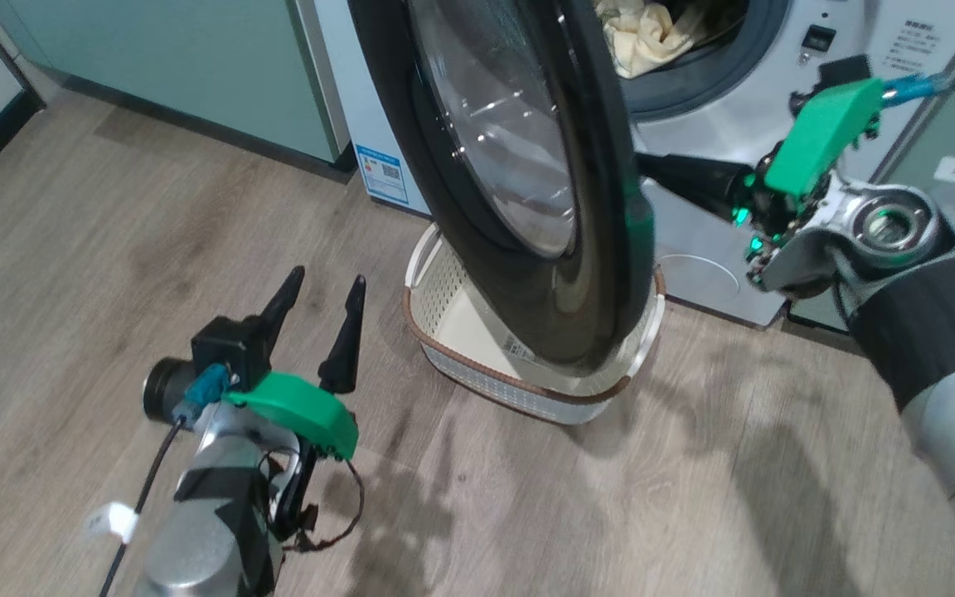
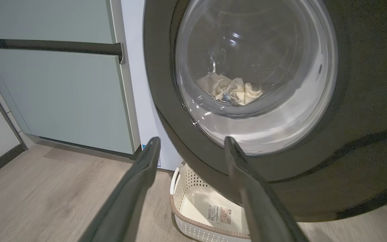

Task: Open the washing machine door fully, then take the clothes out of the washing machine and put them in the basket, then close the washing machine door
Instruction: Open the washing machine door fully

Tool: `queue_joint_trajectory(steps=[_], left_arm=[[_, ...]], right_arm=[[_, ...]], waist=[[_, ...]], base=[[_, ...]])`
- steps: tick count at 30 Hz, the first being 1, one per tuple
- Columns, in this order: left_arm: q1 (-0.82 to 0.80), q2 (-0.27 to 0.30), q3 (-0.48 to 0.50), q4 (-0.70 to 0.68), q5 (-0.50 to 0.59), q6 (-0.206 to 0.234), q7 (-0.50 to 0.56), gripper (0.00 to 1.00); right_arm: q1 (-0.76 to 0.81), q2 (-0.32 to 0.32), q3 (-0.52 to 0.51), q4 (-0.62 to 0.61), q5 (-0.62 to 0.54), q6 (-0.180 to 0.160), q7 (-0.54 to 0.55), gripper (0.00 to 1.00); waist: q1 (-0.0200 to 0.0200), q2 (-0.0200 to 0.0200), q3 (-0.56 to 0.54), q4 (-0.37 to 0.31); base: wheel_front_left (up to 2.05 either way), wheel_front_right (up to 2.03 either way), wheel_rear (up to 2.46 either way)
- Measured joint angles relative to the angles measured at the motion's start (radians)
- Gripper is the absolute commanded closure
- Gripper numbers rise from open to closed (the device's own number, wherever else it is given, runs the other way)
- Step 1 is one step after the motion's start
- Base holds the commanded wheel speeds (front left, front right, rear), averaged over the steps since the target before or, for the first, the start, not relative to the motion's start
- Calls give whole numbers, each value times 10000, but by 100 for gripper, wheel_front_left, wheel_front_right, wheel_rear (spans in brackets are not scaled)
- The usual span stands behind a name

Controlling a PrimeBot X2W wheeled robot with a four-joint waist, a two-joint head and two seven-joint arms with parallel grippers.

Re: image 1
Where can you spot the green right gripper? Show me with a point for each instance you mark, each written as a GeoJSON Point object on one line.
{"type": "Point", "coordinates": [826, 133]}

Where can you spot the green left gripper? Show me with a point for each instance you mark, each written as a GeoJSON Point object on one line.
{"type": "Point", "coordinates": [312, 410]}

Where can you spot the black round glass washer door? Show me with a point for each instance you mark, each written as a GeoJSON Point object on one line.
{"type": "Point", "coordinates": [610, 249]}

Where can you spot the pale yellow printed garment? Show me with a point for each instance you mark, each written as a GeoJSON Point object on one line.
{"type": "Point", "coordinates": [643, 41]}

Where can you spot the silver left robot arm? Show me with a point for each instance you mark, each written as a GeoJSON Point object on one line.
{"type": "Point", "coordinates": [204, 547]}

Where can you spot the white front-load washing machine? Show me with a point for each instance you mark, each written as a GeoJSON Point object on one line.
{"type": "Point", "coordinates": [693, 232]}

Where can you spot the grey rubber door gasket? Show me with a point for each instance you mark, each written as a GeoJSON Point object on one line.
{"type": "Point", "coordinates": [718, 87]}

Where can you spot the white basket with brown rim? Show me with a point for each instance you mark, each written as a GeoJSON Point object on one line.
{"type": "Point", "coordinates": [477, 332]}

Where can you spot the black door latch socket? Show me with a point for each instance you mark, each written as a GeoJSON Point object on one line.
{"type": "Point", "coordinates": [819, 38]}

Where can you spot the barcode label inside basket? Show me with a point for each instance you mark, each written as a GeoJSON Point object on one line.
{"type": "Point", "coordinates": [521, 347]}

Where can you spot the round drain filter cover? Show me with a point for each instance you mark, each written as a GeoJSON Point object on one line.
{"type": "Point", "coordinates": [697, 282]}

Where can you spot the steel perforated washer drum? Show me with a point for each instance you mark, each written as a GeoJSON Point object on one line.
{"type": "Point", "coordinates": [726, 21]}

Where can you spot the blue white energy label sticker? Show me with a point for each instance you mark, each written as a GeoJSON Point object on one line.
{"type": "Point", "coordinates": [382, 174]}

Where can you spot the printed text label on washer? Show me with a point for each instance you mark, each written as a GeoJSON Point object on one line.
{"type": "Point", "coordinates": [913, 46]}

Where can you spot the pale green narrow cabinet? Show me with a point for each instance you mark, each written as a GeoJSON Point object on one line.
{"type": "Point", "coordinates": [196, 66]}

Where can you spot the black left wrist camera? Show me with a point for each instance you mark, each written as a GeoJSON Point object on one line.
{"type": "Point", "coordinates": [229, 348]}

